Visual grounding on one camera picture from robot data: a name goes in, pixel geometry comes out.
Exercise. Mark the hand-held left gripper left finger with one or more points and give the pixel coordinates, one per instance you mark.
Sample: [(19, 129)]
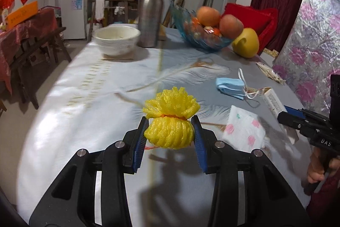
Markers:
[(139, 142)]

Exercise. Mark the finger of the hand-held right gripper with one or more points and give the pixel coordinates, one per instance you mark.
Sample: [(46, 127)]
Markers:
[(292, 122), (293, 110)]

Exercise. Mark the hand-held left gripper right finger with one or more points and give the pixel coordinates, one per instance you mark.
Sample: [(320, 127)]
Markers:
[(199, 142)]

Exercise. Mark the yellow foam fruit net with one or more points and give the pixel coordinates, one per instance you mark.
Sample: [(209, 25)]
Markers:
[(170, 134)]

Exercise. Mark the person's right hand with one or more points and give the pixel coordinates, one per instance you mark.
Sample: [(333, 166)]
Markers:
[(314, 171)]

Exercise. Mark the white cardboard box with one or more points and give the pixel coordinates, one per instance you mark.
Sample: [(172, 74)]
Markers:
[(273, 102)]

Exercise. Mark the cream paper packet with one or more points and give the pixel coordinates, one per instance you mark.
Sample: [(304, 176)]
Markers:
[(271, 74)]

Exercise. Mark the white tissue pink print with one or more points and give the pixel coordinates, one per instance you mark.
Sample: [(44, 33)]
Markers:
[(241, 128)]

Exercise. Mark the blue face mask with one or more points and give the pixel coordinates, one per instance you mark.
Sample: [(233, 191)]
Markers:
[(228, 86)]

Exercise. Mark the white grey tablecloth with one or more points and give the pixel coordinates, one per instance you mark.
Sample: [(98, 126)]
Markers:
[(93, 99)]

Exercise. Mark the dark red cloth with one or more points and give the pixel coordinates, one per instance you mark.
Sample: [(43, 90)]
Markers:
[(328, 205)]

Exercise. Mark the floral foil sheet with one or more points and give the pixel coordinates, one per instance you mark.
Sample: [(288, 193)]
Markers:
[(313, 43)]

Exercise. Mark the yellow pomelo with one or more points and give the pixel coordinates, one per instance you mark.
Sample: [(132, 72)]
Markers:
[(248, 43)]

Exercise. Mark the beige coaster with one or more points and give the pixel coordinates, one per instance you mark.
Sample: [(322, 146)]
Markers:
[(127, 56)]

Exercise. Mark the blue glass fruit bowl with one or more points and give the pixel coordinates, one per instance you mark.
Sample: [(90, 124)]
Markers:
[(204, 42)]

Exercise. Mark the red cushion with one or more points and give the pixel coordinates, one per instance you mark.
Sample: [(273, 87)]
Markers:
[(255, 17)]

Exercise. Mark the red apple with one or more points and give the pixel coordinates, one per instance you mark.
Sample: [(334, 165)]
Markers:
[(231, 26), (208, 16)]

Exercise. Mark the white ceramic bowl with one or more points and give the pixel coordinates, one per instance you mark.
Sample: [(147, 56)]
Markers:
[(117, 39)]

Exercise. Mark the stainless steel bottle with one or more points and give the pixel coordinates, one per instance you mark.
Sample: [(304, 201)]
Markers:
[(151, 14)]

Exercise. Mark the wooden rack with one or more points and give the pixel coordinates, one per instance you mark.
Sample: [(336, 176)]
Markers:
[(130, 7)]

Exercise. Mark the white refrigerator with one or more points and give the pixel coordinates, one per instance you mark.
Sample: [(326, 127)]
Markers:
[(71, 22)]

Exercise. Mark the white towel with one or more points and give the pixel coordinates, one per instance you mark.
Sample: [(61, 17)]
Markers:
[(100, 9)]

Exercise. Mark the dark wooden bench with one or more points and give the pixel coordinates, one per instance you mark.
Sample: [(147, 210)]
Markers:
[(32, 51)]

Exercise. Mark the pink plastic tablecloth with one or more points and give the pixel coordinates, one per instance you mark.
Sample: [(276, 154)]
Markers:
[(10, 43)]

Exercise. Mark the orange cardboard box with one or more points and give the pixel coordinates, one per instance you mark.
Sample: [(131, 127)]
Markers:
[(22, 14)]

